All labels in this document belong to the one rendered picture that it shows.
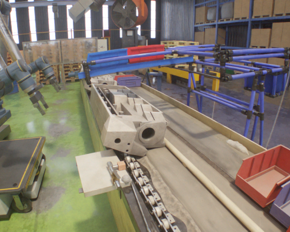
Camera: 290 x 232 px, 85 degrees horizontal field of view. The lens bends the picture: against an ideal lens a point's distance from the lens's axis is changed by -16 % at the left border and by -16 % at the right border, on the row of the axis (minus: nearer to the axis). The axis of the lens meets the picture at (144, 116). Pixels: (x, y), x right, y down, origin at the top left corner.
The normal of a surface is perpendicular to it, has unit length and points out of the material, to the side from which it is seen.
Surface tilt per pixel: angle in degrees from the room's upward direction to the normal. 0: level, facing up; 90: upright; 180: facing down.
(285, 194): 88
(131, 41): 90
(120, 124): 38
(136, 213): 0
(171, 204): 17
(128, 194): 0
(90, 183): 0
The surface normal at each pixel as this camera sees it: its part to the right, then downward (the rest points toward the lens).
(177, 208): -0.61, -0.58
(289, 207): 0.00, -0.93
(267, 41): -0.93, 0.13
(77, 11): 0.36, 0.33
